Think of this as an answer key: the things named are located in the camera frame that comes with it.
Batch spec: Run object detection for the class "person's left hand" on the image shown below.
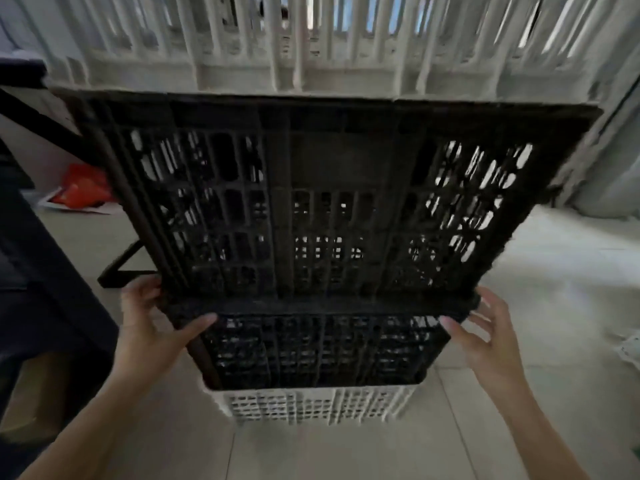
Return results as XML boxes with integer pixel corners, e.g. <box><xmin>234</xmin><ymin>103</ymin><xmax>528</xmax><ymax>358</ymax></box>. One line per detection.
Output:
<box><xmin>117</xmin><ymin>275</ymin><xmax>219</xmax><ymax>391</ymax></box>

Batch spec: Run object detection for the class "red plastic bag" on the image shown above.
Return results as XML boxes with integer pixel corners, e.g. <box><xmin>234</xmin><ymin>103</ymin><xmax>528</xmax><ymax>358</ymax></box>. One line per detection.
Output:
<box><xmin>50</xmin><ymin>163</ymin><xmax>119</xmax><ymax>210</ymax></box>

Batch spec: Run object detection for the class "black metal table frame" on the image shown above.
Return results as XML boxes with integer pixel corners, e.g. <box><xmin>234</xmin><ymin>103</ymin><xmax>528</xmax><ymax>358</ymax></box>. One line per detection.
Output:
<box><xmin>0</xmin><ymin>57</ymin><xmax>162</xmax><ymax>290</ymax></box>

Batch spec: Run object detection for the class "person's right hand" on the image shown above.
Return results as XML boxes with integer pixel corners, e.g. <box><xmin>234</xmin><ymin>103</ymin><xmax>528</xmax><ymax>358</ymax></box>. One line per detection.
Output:
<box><xmin>439</xmin><ymin>287</ymin><xmax>527</xmax><ymax>403</ymax></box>

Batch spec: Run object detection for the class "large black plastic crate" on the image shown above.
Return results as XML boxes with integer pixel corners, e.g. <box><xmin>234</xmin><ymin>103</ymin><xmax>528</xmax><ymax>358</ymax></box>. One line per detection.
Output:
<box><xmin>50</xmin><ymin>87</ymin><xmax>603</xmax><ymax>309</ymax></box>

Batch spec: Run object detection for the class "white plastic crate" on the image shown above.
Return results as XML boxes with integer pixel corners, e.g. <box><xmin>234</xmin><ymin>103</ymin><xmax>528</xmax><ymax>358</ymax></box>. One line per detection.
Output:
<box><xmin>209</xmin><ymin>384</ymin><xmax>420</xmax><ymax>426</ymax></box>

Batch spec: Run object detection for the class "person's right forearm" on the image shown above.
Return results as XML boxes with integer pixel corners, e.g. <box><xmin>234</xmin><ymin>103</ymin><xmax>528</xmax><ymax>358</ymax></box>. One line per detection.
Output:
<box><xmin>492</xmin><ymin>385</ymin><xmax>593</xmax><ymax>480</ymax></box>

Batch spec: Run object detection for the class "person's left forearm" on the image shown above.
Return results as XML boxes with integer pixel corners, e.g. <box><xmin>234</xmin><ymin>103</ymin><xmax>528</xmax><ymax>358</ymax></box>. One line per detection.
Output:
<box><xmin>17</xmin><ymin>367</ymin><xmax>168</xmax><ymax>480</ymax></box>

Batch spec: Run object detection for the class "dark blue fabric cover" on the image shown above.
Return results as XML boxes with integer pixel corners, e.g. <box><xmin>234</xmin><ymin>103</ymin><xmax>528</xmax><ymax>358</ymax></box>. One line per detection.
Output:
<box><xmin>0</xmin><ymin>140</ymin><xmax>121</xmax><ymax>480</ymax></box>

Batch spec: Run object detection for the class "white crumpled wrapper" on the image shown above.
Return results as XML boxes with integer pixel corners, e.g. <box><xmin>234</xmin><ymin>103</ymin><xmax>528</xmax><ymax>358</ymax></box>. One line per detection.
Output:
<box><xmin>614</xmin><ymin>329</ymin><xmax>640</xmax><ymax>371</ymax></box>

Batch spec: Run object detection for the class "white paper sheet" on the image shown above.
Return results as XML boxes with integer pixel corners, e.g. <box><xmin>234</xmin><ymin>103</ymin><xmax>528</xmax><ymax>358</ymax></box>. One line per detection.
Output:
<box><xmin>37</xmin><ymin>189</ymin><xmax>125</xmax><ymax>216</ymax></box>

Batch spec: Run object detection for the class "row of white plastic crates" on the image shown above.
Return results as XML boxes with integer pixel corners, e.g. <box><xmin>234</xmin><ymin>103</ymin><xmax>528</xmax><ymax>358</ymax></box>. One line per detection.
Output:
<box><xmin>0</xmin><ymin>0</ymin><xmax>640</xmax><ymax>218</ymax></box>

